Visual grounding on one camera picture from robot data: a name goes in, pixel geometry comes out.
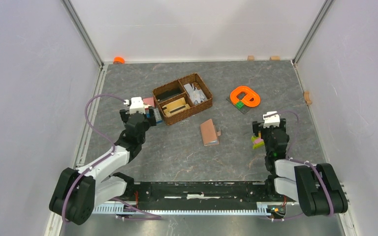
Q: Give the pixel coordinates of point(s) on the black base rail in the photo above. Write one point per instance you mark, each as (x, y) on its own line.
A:
(201, 195)

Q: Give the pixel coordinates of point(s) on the white comb cable duct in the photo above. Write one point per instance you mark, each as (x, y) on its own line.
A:
(117, 208)

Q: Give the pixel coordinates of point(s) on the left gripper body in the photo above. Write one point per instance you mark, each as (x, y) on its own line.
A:
(150, 121)

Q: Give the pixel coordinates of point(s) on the orange cap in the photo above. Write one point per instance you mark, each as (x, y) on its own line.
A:
(118, 60)

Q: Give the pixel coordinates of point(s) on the silver cards pile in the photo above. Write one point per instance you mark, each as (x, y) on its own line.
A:
(195, 94)

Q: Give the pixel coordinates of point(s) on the brown wicker basket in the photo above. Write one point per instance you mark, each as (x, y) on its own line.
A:
(174, 90)

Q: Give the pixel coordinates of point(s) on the curved wooden piece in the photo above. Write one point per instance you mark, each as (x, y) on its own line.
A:
(307, 98)

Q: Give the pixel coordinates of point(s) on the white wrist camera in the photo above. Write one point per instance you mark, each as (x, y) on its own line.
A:
(271, 119)
(136, 105)

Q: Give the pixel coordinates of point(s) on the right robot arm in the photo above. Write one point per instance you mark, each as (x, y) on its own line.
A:
(315, 187)

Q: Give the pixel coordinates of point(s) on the yellow green toy bricks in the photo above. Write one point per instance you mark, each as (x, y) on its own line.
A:
(257, 141)

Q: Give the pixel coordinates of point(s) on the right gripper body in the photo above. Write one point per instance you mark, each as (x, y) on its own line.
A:
(266, 132)

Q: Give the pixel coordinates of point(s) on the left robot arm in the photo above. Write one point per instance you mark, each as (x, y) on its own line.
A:
(79, 191)

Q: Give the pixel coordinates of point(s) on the green toy brick plate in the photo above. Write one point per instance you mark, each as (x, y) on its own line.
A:
(240, 106)

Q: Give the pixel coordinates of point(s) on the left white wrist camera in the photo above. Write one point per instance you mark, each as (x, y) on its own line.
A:
(136, 105)

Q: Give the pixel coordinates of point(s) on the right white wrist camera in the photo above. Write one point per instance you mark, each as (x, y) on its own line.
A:
(271, 119)

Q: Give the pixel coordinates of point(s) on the gold cards pile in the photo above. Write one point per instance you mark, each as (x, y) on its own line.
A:
(175, 107)

